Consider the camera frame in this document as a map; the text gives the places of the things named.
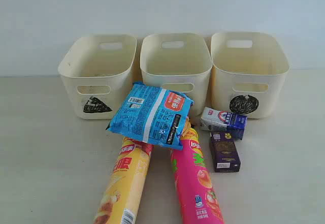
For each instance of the blue snack bag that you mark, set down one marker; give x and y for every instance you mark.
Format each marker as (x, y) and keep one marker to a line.
(152, 115)

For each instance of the orange snack bag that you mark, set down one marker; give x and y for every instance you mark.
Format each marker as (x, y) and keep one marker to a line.
(187, 126)

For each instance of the pink chips can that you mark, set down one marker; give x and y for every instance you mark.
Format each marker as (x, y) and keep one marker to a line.
(197, 199)

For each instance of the yellow chips can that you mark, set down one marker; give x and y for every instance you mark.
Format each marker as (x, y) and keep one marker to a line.
(121, 199)

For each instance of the cream bin with square mark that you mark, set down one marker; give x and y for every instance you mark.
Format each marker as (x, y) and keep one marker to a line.
(179, 62)

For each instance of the white and blue milk carton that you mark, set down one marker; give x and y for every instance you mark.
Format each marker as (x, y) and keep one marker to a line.
(217, 121)

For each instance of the cream bin with triangle mark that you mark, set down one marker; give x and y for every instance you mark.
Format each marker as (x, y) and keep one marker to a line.
(97, 74)

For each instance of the purple box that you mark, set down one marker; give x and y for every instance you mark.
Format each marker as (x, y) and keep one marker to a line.
(224, 153)

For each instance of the cream bin with circle mark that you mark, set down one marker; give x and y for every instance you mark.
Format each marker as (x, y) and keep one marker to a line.
(249, 70)

